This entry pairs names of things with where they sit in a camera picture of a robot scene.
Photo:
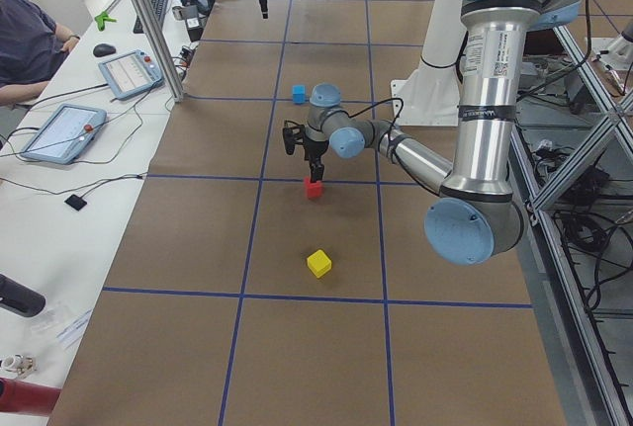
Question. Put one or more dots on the red cube block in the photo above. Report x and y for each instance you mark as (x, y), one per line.
(313, 190)

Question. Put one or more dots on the blue cube block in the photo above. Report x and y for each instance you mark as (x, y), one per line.
(299, 94)

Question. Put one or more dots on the yellow cube block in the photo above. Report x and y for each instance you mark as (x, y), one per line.
(319, 263)

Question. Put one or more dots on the black keyboard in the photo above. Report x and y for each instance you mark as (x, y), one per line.
(159, 9)

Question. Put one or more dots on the brown paper table cover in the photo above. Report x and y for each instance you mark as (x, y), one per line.
(210, 315)

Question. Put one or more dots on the far teach pendant tablet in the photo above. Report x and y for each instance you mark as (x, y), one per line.
(131, 74)

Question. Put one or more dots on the teach pendant tablet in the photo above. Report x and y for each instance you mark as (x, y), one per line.
(65, 134)
(131, 74)

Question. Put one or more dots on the green spring clamp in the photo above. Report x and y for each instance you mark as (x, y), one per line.
(102, 19)

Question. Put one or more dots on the black computer mouse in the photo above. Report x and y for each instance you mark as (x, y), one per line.
(103, 49)

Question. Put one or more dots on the seated person in navy shirt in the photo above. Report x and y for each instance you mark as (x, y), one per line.
(33, 48)

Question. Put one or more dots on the small black square pad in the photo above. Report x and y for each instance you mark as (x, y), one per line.
(76, 202)

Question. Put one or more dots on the near teach pendant tablet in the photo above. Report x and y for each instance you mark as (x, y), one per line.
(65, 134)

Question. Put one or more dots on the red cylinder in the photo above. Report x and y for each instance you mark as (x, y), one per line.
(24, 398)

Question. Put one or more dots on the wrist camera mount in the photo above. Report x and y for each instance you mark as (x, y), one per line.
(293, 135)

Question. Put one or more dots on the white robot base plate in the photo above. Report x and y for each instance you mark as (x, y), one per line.
(427, 103)

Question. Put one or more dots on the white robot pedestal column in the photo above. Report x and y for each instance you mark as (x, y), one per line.
(443, 41)

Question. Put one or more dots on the aluminium frame post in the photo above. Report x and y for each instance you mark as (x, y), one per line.
(160, 49)

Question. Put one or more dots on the black cylinder handle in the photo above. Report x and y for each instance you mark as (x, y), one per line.
(20, 299)

